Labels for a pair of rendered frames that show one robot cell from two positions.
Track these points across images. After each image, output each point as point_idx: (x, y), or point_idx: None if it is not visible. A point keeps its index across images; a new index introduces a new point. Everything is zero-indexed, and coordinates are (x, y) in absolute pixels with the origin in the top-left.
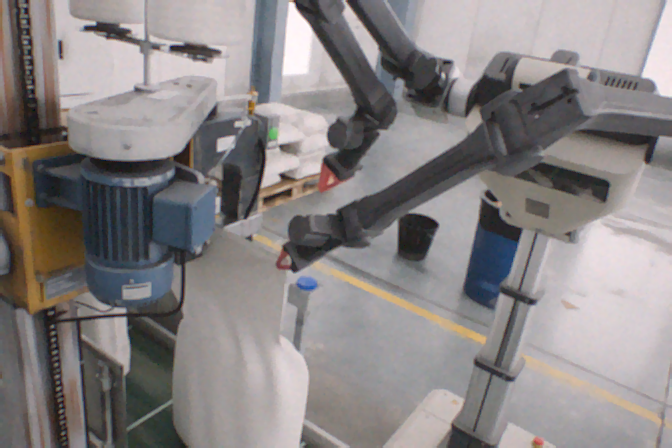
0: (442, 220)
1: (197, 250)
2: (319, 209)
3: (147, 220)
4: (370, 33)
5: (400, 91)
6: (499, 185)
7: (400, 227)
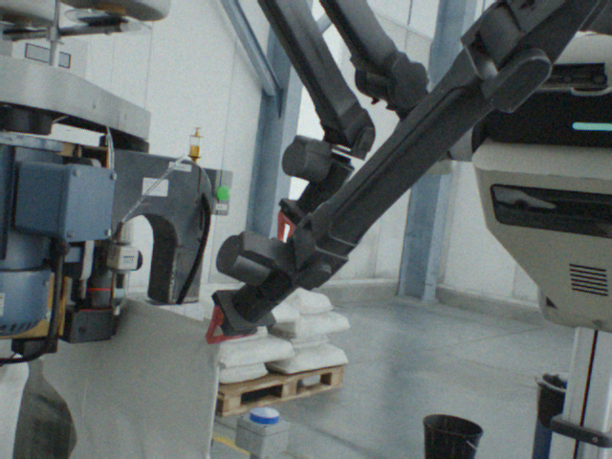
0: (491, 436)
1: (84, 271)
2: (317, 414)
3: (10, 197)
4: (333, 20)
5: (433, 290)
6: (529, 250)
7: (426, 431)
